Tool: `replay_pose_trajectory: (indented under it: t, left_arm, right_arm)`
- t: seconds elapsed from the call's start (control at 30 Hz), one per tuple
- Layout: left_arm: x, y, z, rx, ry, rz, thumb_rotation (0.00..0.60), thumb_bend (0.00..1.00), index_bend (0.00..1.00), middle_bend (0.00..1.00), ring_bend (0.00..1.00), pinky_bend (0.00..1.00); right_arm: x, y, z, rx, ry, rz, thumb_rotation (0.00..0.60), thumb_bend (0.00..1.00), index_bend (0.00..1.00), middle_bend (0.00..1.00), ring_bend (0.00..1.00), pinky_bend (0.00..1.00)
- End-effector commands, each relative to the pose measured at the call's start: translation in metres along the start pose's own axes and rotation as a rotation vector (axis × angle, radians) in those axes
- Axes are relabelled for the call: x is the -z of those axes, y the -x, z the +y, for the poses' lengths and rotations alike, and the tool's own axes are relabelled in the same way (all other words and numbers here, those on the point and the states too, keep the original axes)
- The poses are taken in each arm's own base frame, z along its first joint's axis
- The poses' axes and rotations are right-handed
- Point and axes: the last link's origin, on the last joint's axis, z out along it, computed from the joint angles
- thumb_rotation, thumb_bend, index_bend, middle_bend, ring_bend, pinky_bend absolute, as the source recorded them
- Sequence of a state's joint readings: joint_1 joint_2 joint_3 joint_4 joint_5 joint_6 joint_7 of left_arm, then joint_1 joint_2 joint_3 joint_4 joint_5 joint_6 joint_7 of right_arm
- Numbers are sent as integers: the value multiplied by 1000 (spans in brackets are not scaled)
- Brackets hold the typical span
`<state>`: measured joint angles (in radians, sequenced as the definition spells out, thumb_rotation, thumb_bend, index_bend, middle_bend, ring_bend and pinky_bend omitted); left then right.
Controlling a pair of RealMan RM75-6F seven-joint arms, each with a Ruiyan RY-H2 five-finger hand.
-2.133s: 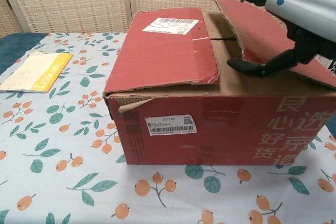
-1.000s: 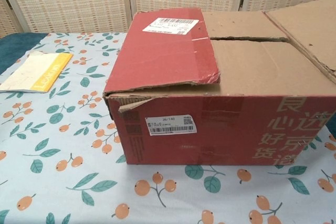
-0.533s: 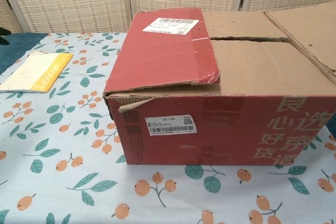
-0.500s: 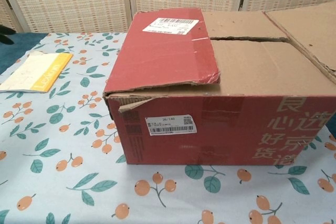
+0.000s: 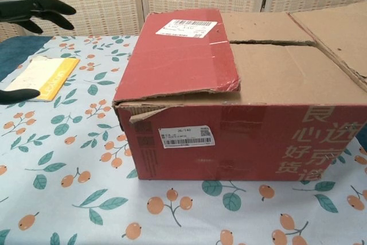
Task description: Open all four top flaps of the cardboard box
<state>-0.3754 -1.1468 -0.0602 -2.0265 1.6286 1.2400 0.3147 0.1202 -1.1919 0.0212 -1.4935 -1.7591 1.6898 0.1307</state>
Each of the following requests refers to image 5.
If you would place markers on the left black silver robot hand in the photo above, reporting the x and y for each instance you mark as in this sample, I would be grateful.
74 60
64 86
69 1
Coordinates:
43 5

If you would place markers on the red cardboard shipping box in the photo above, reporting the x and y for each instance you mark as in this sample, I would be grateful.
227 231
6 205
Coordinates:
183 64

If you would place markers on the yellow and white booklet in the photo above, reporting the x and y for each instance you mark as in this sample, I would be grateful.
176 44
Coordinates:
43 75

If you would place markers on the floral fruit print tablecloth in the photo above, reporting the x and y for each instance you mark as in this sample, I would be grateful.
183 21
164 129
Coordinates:
71 199

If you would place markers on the black screen hinge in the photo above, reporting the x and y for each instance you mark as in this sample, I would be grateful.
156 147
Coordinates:
264 0

